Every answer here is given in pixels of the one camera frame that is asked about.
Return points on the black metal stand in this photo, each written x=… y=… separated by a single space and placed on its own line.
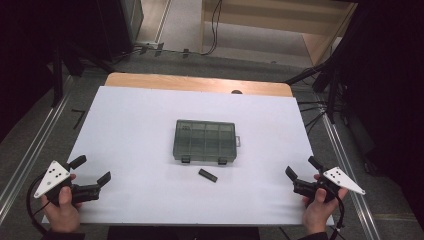
x=333 y=90
x=58 y=76

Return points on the grey transparent compartment box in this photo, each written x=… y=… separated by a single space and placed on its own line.
x=204 y=141

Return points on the power strip with plugs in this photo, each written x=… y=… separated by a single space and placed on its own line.
x=156 y=46

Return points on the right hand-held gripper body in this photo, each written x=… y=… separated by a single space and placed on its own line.
x=341 y=180

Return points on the person's left hand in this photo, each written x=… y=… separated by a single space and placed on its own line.
x=63 y=215

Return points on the dark table grommet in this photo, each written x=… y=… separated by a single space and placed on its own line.
x=236 y=91

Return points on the small black bar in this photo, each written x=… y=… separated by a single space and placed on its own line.
x=208 y=175

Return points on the wooden shelf unit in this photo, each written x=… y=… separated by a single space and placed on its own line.
x=266 y=20

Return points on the dark cabinet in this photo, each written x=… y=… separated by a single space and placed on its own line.
x=123 y=23

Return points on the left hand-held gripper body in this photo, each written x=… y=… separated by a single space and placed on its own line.
x=50 y=178

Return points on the person's right hand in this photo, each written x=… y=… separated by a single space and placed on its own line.
x=316 y=213

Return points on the white table sheet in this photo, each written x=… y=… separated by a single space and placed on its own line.
x=133 y=133

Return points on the metal floor rail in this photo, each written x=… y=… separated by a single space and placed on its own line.
x=33 y=150
x=346 y=173

